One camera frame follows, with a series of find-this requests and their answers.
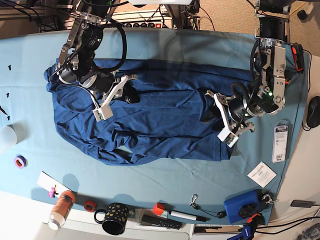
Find white power strip red switch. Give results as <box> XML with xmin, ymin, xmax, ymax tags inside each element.
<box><xmin>122</xmin><ymin>22</ymin><xmax>163</xmax><ymax>29</ymax></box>

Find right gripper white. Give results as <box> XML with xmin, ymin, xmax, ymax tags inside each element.
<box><xmin>92</xmin><ymin>74</ymin><xmax>141</xmax><ymax>122</ymax></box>

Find packaged bit set blister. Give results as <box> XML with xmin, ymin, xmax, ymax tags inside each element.
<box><xmin>271</xmin><ymin>119</ymin><xmax>290</xmax><ymax>163</ymax></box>

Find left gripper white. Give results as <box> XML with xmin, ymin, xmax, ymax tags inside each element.
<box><xmin>200</xmin><ymin>90</ymin><xmax>255</xmax><ymax>147</ymax></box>

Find white black marker pen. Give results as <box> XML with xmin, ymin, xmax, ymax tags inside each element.
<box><xmin>168</xmin><ymin>210</ymin><xmax>210</xmax><ymax>222</ymax></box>

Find black remote control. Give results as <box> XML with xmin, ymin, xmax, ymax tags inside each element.
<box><xmin>141</xmin><ymin>215</ymin><xmax>183</xmax><ymax>230</ymax></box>

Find black computer mouse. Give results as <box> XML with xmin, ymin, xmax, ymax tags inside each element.
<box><xmin>306</xmin><ymin>96</ymin><xmax>320</xmax><ymax>129</ymax></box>

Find orange plastic bottle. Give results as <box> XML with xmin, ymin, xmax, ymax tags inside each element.
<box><xmin>48</xmin><ymin>190</ymin><xmax>76</xmax><ymax>231</ymax></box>

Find pink small clip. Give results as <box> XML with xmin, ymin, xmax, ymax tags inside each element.
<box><xmin>48</xmin><ymin>185</ymin><xmax>59</xmax><ymax>198</ymax></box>

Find carabiner with black lanyard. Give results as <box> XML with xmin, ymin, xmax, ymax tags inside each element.
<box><xmin>189</xmin><ymin>194</ymin><xmax>227</xmax><ymax>219</ymax></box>

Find purple tape roll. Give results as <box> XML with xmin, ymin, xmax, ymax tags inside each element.
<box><xmin>14</xmin><ymin>155</ymin><xmax>27</xmax><ymax>169</ymax></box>

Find dark blue t-shirt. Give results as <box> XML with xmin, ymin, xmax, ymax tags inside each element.
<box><xmin>44</xmin><ymin>60</ymin><xmax>252</xmax><ymax>166</ymax></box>

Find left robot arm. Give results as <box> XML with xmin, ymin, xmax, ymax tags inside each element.
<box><xmin>206</xmin><ymin>0</ymin><xmax>291</xmax><ymax>148</ymax></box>

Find blue orange clamp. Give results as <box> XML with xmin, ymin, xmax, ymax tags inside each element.
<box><xmin>227</xmin><ymin>213</ymin><xmax>265</xmax><ymax>240</ymax></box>

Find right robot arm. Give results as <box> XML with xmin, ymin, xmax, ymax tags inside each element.
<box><xmin>49</xmin><ymin>0</ymin><xmax>141</xmax><ymax>122</ymax></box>

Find white paper card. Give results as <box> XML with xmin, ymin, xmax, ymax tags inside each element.
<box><xmin>37</xmin><ymin>171</ymin><xmax>61</xmax><ymax>193</ymax></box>

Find translucent plastic cup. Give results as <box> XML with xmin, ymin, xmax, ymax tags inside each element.
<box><xmin>0</xmin><ymin>126</ymin><xmax>17</xmax><ymax>155</ymax></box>

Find blue plastic case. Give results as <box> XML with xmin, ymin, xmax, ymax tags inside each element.
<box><xmin>223</xmin><ymin>190</ymin><xmax>261</xmax><ymax>224</ymax></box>

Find red orange cube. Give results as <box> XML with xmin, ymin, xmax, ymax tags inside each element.
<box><xmin>153</xmin><ymin>202</ymin><xmax>165</xmax><ymax>216</ymax></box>

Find black mug gold pattern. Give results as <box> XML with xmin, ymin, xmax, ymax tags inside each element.
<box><xmin>94</xmin><ymin>202</ymin><xmax>129</xmax><ymax>236</ymax></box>

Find red tape roll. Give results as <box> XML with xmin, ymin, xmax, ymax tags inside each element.
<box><xmin>83</xmin><ymin>200</ymin><xmax>97</xmax><ymax>213</ymax></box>

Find black power adapter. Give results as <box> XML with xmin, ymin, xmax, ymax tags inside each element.
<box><xmin>290</xmin><ymin>199</ymin><xmax>317</xmax><ymax>208</ymax></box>

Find white square paper leaflet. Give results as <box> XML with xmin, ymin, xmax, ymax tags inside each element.
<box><xmin>247</xmin><ymin>161</ymin><xmax>277</xmax><ymax>188</ymax></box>

